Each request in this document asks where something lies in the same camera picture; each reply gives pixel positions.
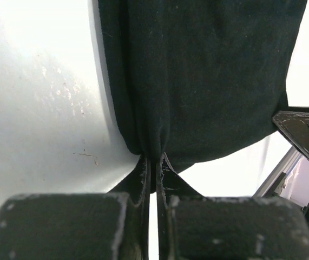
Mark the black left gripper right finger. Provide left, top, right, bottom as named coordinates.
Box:
left=155, top=152, right=206, bottom=208

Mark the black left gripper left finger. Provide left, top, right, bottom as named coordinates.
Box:
left=108, top=154, right=151, bottom=208

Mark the black t shirt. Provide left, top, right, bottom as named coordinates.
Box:
left=96, top=0, right=308, bottom=174

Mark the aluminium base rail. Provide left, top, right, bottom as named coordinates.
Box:
left=253, top=147, right=301, bottom=197

